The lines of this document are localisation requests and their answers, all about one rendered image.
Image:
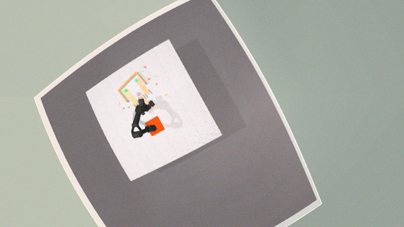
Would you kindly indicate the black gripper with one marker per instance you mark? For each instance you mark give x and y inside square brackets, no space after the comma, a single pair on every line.
[149,106]

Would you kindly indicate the tan wooden frame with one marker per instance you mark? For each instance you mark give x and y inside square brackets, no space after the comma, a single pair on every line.
[131,86]

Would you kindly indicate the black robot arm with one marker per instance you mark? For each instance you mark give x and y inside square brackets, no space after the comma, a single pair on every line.
[140,110]

